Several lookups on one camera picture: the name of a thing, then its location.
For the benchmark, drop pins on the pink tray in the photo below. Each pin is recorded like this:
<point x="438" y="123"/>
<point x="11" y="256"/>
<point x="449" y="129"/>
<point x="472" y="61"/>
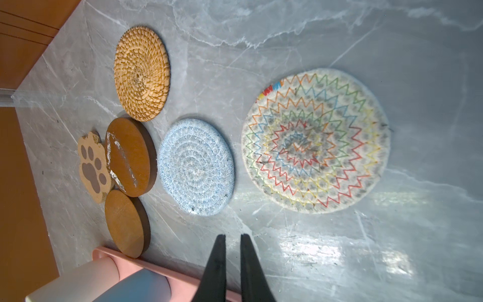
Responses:
<point x="183" y="288"/>

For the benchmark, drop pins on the light blue rope coaster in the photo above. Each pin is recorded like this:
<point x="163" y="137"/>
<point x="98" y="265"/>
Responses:
<point x="196" y="167"/>

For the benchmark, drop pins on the light blue mug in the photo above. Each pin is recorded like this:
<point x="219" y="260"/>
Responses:
<point x="144" y="285"/>

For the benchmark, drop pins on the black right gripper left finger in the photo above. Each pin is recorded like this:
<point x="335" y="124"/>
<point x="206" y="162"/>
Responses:
<point x="212" y="286"/>

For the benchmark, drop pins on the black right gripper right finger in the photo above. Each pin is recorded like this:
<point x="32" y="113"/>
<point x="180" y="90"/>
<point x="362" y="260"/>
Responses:
<point x="253" y="283"/>

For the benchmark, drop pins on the aluminium frame post left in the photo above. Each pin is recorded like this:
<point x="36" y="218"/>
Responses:
<point x="6" y="98"/>

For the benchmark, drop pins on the woven rattan coaster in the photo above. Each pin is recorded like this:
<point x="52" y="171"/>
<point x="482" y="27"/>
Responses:
<point x="142" y="73"/>

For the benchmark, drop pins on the cork paw print coaster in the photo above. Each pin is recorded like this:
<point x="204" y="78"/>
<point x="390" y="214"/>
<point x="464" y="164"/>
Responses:
<point x="93" y="168"/>

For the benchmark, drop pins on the matte brown wooden coaster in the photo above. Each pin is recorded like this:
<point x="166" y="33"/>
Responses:
<point x="128" y="223"/>

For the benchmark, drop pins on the glossy brown wooden coaster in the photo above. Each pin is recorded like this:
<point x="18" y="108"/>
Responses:
<point x="131" y="156"/>

